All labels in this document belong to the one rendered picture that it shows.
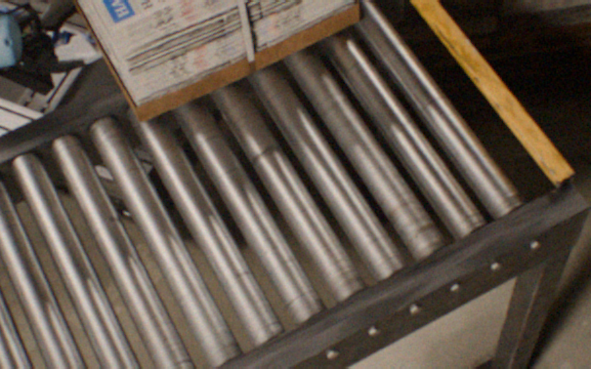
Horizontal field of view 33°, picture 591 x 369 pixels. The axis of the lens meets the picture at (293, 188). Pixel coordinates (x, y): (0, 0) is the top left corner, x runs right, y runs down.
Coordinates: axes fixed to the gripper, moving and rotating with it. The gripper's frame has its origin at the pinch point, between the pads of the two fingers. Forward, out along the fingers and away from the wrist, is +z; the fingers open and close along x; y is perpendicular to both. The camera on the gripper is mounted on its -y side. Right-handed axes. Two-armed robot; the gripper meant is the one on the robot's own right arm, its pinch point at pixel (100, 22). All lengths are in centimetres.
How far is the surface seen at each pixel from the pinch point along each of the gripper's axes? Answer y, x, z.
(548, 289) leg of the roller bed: -26, -66, 45
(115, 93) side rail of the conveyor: -0.1, -14.0, -3.0
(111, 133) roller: -0.2, -20.5, -6.4
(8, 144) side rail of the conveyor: -0.2, -14.4, -21.1
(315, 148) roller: -0.1, -38.5, 19.0
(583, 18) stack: -59, -5, 102
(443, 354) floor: -80, -53, 37
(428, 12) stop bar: 2, -27, 46
